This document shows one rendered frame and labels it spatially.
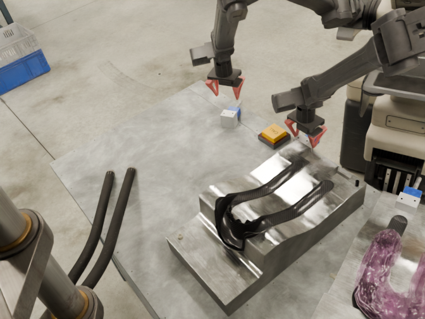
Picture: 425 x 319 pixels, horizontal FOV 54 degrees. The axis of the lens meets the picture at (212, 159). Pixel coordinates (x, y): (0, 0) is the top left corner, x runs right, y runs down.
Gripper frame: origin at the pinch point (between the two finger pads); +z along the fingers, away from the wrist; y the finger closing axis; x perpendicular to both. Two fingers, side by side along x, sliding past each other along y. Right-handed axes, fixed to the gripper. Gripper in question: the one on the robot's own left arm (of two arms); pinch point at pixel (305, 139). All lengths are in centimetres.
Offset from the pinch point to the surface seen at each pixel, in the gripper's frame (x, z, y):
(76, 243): -74, 85, -95
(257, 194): -28.9, -4.5, 9.3
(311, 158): -6.4, -1.7, 8.4
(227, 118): -9.9, 0.3, -27.4
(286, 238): -35.5, -8.3, 26.8
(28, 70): -30, 77, -287
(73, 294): -80, -25, 17
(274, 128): -1.8, 1.0, -12.1
